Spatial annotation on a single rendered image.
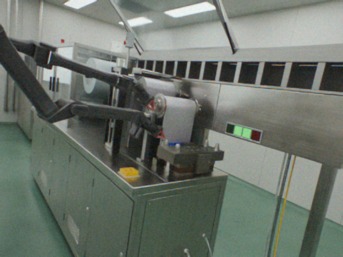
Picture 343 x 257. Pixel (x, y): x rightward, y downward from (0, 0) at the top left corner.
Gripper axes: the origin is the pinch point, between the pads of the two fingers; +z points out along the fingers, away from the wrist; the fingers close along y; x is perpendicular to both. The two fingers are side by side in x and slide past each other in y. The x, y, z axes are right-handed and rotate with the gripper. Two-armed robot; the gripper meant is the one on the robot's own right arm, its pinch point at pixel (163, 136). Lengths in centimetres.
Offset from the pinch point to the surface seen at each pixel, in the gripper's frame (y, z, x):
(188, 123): 0.3, 11.1, 16.0
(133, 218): 25, -9, -42
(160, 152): 7.0, -1.7, -9.4
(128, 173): 13.5, -16.8, -26.6
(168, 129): 0.2, -0.3, 5.2
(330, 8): -41, 154, 269
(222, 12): 15, -22, 71
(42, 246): -79, 16, -114
